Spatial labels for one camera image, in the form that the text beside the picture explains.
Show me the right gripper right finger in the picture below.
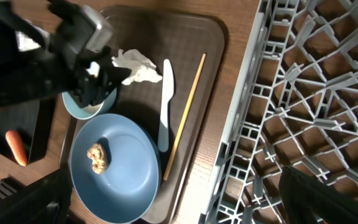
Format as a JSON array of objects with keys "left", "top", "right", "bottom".
[{"left": 279, "top": 166, "right": 358, "bottom": 223}]

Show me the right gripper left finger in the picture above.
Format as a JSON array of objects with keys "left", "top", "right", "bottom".
[{"left": 0, "top": 169, "right": 72, "bottom": 223}]

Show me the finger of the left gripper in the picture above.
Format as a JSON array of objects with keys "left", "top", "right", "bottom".
[{"left": 104, "top": 65, "right": 132, "bottom": 92}]

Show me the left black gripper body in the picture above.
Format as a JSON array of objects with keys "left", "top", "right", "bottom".
[{"left": 63, "top": 46, "right": 114, "bottom": 108}]

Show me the white tissue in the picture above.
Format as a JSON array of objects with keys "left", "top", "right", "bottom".
[{"left": 111, "top": 49, "right": 163, "bottom": 85}]

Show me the orange carrot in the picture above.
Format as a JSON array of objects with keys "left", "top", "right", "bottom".
[{"left": 5, "top": 130, "right": 28, "bottom": 167}]

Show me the dark blue plate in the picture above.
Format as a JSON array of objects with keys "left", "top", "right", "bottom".
[{"left": 69, "top": 114, "right": 161, "bottom": 223}]

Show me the foil snack wrapper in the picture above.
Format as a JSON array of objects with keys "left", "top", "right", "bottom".
[{"left": 16, "top": 19, "right": 50, "bottom": 52}]

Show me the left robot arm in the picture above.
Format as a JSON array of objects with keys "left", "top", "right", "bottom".
[{"left": 0, "top": 1, "right": 131, "bottom": 108}]

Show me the grey plastic dishwasher rack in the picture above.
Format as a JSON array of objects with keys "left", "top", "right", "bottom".
[{"left": 200, "top": 0, "right": 358, "bottom": 223}]

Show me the light blue bowl with rice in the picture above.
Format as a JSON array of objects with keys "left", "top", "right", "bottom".
[{"left": 61, "top": 60, "right": 117, "bottom": 121}]

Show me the light blue plastic knife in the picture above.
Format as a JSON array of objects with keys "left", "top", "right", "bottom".
[{"left": 157, "top": 59, "right": 175, "bottom": 152}]

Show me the black tray bin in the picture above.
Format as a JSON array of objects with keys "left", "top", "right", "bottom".
[{"left": 0, "top": 98, "right": 56, "bottom": 164}]

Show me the brown food scrap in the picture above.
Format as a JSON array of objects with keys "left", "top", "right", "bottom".
[{"left": 87, "top": 143, "right": 109, "bottom": 174}]

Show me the brown serving tray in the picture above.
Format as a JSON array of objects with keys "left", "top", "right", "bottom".
[{"left": 68, "top": 5, "right": 225, "bottom": 223}]

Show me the wooden chopstick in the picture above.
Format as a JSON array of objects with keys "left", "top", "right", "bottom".
[{"left": 163, "top": 53, "right": 206, "bottom": 180}]

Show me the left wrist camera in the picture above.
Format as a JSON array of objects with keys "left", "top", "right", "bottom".
[{"left": 82, "top": 5, "right": 113, "bottom": 53}]

